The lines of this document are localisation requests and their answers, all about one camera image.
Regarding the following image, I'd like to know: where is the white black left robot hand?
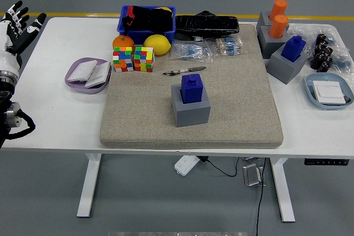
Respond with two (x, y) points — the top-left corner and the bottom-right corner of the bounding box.
(0, 0), (47, 72)

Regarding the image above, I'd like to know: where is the blue square seal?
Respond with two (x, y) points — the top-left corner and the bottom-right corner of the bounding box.
(180, 73), (204, 104)
(280, 35), (306, 62)

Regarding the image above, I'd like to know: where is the grey cube seal holder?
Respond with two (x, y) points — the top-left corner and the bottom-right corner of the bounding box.
(170, 83), (211, 128)
(256, 11), (277, 28)
(266, 44), (309, 85)
(257, 25), (290, 60)

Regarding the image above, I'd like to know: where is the orange cylinder seal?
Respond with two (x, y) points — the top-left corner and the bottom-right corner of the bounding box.
(268, 0), (288, 21)
(268, 14), (289, 39)

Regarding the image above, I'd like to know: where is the purple tray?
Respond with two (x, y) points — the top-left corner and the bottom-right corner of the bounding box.
(64, 57), (112, 95)

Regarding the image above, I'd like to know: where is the multicolour puzzle cube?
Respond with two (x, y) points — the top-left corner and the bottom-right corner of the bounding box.
(112, 46), (134, 73)
(133, 46), (155, 73)

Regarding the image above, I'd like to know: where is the orange fruit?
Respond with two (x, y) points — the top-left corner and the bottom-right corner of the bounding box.
(112, 34), (136, 53)

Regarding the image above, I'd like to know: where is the blue plastic bin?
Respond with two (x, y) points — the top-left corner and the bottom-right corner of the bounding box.
(116, 5), (176, 44)

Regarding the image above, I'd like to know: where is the black cloth bundle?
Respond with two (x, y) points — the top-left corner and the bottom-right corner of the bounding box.
(121, 5), (174, 32)

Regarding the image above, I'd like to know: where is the yellow lemon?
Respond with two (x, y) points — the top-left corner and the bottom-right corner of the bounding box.
(143, 34), (171, 56)

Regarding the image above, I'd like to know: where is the white table leg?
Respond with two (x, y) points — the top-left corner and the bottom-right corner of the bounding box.
(76, 153), (102, 218)
(270, 158), (296, 223)

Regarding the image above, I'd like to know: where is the yellow object in bin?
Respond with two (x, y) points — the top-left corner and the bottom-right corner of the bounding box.
(154, 6), (173, 15)

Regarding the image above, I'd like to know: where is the bag of blue resistors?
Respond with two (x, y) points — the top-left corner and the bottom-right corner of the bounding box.
(169, 40), (214, 63)

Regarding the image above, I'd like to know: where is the black wrapped long object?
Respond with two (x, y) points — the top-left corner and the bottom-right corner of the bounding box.
(174, 11), (240, 39)

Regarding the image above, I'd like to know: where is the white power strip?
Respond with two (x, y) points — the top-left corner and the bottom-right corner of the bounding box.
(174, 155), (200, 176)

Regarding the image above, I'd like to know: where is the bag of tan resistors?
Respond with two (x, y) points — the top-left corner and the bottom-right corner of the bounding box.
(206, 36), (246, 57)

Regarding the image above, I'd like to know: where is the grey-brown mat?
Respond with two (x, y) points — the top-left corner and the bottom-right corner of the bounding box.
(98, 23), (284, 150)

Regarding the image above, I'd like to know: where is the clear plastic bag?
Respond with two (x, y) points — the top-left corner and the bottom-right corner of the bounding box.
(287, 23), (352, 76)

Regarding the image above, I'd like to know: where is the light blue tray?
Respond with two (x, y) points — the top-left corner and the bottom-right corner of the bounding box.
(304, 72), (354, 110)

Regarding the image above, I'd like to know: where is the bag of blue components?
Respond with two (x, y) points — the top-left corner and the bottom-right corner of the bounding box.
(331, 57), (352, 72)

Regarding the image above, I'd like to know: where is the black table control panel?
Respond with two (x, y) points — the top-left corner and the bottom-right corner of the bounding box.
(304, 158), (349, 166)

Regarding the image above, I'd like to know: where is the white switch panel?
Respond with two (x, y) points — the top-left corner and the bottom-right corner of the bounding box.
(84, 62), (111, 90)
(312, 80), (350, 106)
(67, 60), (98, 83)

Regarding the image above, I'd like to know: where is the black cable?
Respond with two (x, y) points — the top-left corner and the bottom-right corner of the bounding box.
(206, 157), (240, 178)
(254, 158), (268, 236)

